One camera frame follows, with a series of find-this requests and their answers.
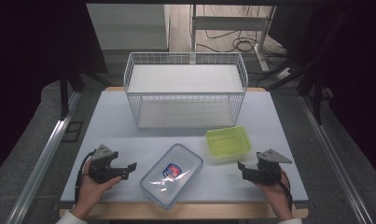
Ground white wire rack shelf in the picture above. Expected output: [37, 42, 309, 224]
[123, 51, 249, 131]

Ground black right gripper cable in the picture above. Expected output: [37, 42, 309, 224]
[276, 169, 294, 213]

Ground white cabinet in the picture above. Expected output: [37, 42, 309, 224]
[86, 3, 171, 52]

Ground dark curtain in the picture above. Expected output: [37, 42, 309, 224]
[0, 0, 109, 182]
[300, 0, 376, 175]

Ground black metal stand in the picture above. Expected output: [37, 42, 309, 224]
[58, 61, 113, 121]
[265, 8, 355, 126]

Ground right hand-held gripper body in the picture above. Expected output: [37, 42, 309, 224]
[254, 147, 293, 187]

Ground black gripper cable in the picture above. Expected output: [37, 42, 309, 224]
[74, 150, 97, 205]
[276, 169, 294, 213]

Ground green plastic container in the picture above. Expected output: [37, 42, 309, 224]
[204, 125, 253, 164]

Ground black floor bracket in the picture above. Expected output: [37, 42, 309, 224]
[61, 120, 85, 144]

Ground black floor cables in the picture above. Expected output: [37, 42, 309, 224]
[196, 5, 290, 54]

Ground white desk frame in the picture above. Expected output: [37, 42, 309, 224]
[188, 4, 277, 73]

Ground clear container with blue-rimmed lid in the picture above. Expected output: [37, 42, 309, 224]
[139, 143, 204, 211]

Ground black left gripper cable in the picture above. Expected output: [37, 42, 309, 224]
[74, 150, 97, 205]

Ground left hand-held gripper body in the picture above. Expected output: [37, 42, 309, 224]
[88, 144, 122, 184]

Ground person's left hand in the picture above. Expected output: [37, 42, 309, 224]
[70, 160, 123, 220]

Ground person's right hand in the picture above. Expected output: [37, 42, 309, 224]
[254, 169, 294, 222]

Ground white power strip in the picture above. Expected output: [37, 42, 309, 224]
[276, 66, 293, 81]

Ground aluminium rail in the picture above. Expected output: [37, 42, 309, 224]
[299, 94, 375, 224]
[5, 91, 83, 224]

